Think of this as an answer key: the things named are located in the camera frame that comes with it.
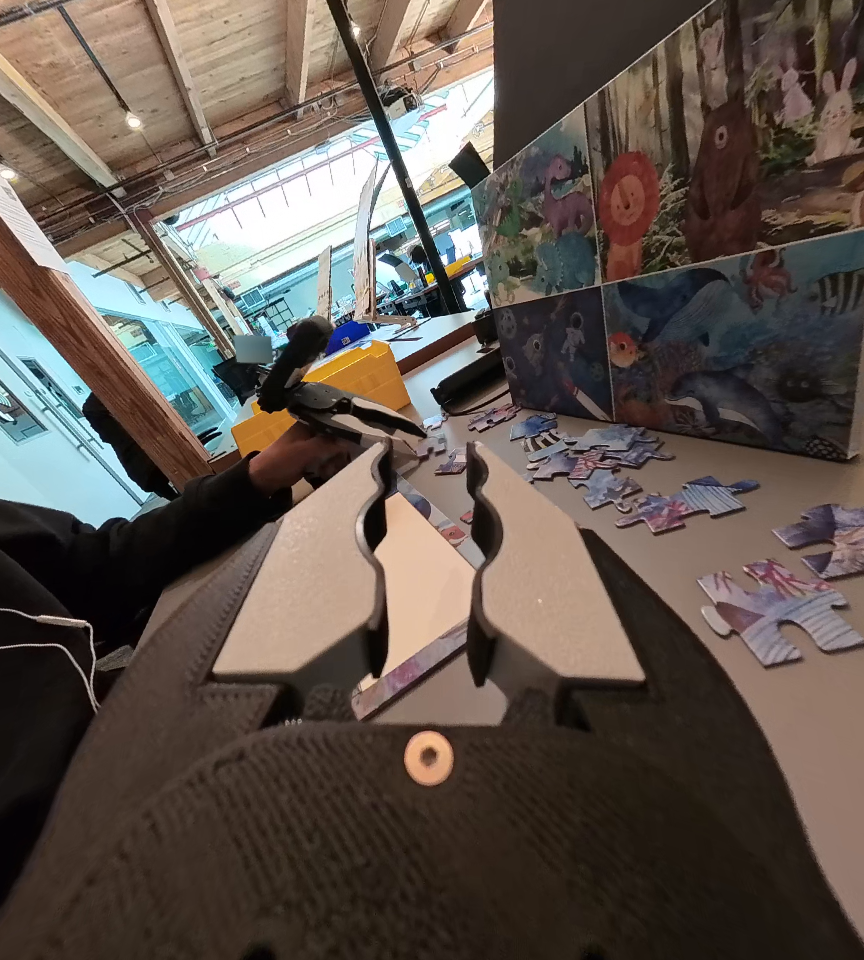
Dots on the black slanted pole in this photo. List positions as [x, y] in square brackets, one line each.
[394, 150]

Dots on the small black box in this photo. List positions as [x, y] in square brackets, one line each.
[487, 326]

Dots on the black hanging monitor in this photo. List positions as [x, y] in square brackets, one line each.
[469, 165]

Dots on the illustrated puzzle box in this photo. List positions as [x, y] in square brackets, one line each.
[731, 247]

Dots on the wooden frame stand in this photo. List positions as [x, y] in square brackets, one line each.
[364, 247]

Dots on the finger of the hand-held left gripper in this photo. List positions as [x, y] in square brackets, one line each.
[394, 450]
[390, 420]

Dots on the glass door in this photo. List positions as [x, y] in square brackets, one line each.
[42, 405]

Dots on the puzzle pieces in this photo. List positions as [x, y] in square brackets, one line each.
[776, 615]

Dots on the person's black hoodie torso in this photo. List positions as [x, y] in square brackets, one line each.
[19, 712]

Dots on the blue jigsaw piece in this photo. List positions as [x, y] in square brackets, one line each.
[432, 447]

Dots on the white paper sign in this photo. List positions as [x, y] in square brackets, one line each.
[4, 210]

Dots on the blue bin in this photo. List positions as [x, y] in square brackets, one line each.
[345, 336]

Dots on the partly assembled jigsaw puzzle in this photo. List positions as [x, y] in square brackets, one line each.
[413, 592]

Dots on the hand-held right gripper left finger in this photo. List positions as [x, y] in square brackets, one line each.
[297, 592]

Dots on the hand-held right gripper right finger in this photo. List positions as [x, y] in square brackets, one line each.
[552, 600]

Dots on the yellow plastic bin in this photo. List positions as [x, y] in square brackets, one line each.
[357, 382]

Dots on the wooden post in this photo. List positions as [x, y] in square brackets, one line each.
[64, 315]

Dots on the person's left hand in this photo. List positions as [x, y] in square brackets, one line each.
[300, 469]

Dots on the black rectangular device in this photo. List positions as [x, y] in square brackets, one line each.
[469, 379]

